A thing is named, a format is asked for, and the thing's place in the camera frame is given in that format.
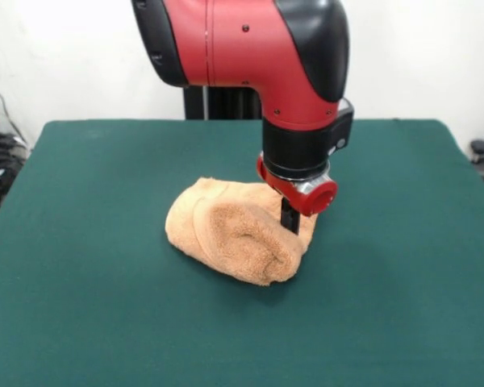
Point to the orange terry towel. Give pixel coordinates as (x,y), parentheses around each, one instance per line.
(234,242)

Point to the dark green table cloth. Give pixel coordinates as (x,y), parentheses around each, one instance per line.
(105,282)

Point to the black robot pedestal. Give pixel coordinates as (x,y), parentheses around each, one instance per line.
(226,102)

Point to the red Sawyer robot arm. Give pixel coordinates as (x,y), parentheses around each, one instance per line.
(246,48)

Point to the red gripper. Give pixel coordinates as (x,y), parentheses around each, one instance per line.
(310,201)

